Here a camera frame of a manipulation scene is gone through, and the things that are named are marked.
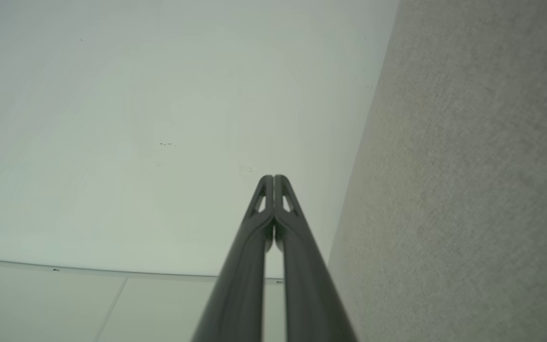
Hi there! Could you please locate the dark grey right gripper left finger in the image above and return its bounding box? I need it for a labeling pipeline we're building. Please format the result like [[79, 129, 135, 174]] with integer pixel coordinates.
[[192, 175, 274, 342]]

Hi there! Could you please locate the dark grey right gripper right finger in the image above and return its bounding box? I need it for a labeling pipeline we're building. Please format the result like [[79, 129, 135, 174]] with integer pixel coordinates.
[[274, 174, 358, 342]]

